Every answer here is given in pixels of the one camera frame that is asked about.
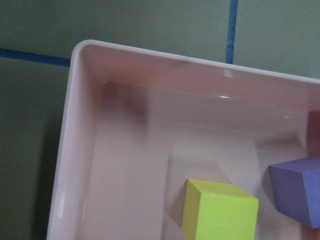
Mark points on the yellow foam cube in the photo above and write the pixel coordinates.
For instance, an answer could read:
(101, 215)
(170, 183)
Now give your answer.
(218, 211)

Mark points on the purple foam cube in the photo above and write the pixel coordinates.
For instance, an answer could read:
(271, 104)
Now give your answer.
(296, 190)

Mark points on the pink foam cube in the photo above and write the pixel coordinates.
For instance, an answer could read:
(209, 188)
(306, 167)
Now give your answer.
(313, 134)

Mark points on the pink plastic bin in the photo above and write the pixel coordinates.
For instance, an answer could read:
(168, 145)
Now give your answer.
(138, 123)

